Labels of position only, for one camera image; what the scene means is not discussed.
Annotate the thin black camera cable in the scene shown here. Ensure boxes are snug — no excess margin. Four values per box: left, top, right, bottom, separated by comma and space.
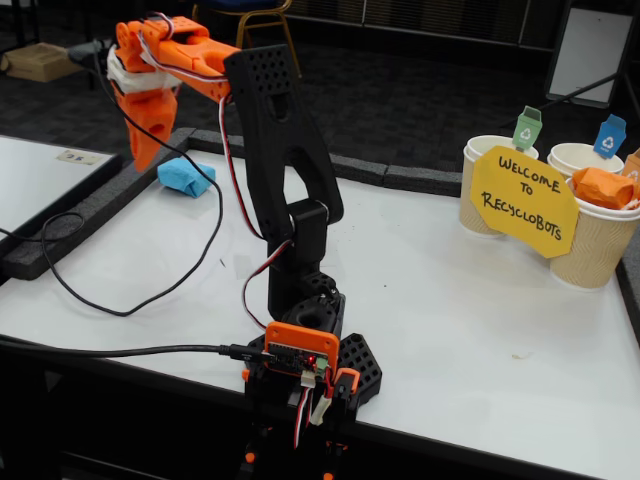
0, 49, 225, 317

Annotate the paper cup with orange sign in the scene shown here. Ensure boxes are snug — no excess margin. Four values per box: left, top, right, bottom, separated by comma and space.
549, 174, 640, 291

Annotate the black metal table frame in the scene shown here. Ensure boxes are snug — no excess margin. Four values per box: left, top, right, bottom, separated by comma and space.
9, 0, 132, 92

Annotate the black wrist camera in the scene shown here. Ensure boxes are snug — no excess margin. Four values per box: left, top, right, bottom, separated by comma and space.
67, 39, 114, 65

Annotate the gold frame blue chair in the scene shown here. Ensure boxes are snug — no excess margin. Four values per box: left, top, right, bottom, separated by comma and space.
192, 0, 304, 81

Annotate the small paper label sticker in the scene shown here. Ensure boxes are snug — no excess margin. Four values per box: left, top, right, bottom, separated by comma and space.
55, 149, 105, 166

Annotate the orange paper rubbish bundle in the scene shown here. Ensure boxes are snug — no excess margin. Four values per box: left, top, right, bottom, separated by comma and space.
571, 166, 640, 211

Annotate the orange motor controller board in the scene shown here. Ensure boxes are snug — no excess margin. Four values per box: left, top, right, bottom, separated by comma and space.
263, 321, 342, 377

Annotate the white tape strap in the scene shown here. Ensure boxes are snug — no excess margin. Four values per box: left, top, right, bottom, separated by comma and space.
106, 44, 174, 95

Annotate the white panel with black frame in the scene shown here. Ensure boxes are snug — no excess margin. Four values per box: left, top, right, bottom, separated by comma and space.
543, 0, 640, 109

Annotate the black orange table clamp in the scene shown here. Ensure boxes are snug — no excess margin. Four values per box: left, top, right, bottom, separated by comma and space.
239, 367, 361, 480

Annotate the long black foam border strip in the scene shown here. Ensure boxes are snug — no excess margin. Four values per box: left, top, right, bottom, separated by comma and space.
187, 127, 389, 187

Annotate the short black foam border strip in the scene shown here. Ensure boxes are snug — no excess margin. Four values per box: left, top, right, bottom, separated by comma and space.
384, 163, 462, 197

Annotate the blue recycling bin sign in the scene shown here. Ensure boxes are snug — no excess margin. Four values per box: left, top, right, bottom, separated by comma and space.
593, 113, 629, 160

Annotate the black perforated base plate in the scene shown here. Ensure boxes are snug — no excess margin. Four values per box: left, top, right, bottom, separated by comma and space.
339, 332, 385, 406

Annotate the paper cup with blue sign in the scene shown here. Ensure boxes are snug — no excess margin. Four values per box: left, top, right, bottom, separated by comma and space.
546, 142, 626, 182

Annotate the paper cup with green sign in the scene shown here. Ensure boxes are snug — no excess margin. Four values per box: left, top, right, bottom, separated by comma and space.
458, 134, 540, 240

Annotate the red black servo wire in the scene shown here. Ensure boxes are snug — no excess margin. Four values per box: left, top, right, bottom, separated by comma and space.
134, 12, 296, 331

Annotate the brown cardboard box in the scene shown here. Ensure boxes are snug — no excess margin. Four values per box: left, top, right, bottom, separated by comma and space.
0, 42, 84, 84

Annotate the servo cable with white connector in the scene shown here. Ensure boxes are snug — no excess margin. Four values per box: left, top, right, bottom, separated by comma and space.
292, 372, 335, 449

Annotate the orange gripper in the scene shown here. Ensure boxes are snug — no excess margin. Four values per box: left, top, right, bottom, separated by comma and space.
115, 87, 180, 172

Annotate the whiteboard tabletop with label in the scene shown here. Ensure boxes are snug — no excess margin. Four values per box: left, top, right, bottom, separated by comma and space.
0, 134, 124, 251

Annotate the green recycling bin sign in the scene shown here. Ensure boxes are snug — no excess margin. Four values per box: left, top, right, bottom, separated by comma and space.
510, 105, 543, 152

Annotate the thick black USB cable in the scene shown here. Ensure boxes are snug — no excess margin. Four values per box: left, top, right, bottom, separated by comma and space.
0, 333, 276, 365

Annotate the yellow welcome paper sign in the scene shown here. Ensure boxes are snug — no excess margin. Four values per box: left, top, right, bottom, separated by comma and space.
468, 144, 581, 260

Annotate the blue paper rubbish bundle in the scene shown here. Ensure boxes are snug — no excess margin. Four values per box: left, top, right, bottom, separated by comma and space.
156, 157, 217, 200

